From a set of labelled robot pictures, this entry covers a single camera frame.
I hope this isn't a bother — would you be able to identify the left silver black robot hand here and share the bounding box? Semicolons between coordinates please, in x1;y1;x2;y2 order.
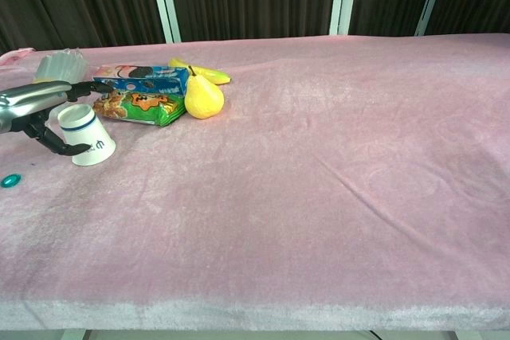
0;80;116;157

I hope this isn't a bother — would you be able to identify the white paper cup blue stripe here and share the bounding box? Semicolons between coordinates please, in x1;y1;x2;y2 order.
57;104;116;166

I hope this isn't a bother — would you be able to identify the clear plastic container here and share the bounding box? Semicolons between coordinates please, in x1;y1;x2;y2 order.
33;49;90;84

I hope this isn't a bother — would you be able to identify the teal bottle cap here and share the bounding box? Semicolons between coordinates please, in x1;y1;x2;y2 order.
0;174;22;190

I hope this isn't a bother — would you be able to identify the green snack bag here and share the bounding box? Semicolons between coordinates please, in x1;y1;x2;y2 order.
92;89;186;128

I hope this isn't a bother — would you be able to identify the blue cookie box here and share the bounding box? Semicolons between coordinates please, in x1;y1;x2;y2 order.
92;64;190;99

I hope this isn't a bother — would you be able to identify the yellow pear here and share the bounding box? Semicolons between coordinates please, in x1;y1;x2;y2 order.
183;64;226;120

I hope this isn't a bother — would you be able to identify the yellow banana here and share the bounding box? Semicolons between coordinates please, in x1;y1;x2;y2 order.
167;57;233;86

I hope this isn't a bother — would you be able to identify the pink fleece table cloth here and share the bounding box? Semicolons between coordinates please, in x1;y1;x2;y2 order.
0;33;510;332

